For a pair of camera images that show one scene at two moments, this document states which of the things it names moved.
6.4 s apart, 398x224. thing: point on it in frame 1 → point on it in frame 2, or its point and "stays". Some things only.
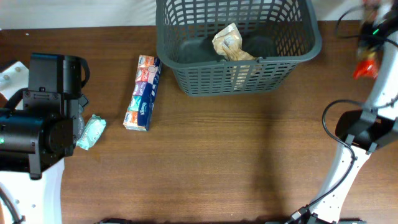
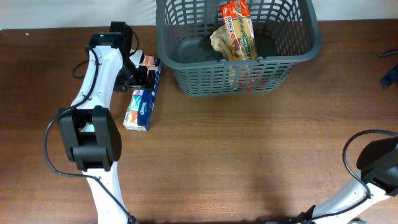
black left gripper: (84, 102) → (141, 81)
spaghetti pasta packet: (367, 63) → (239, 29)
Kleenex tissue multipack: (138, 116) stays
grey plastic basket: (280, 33) stays
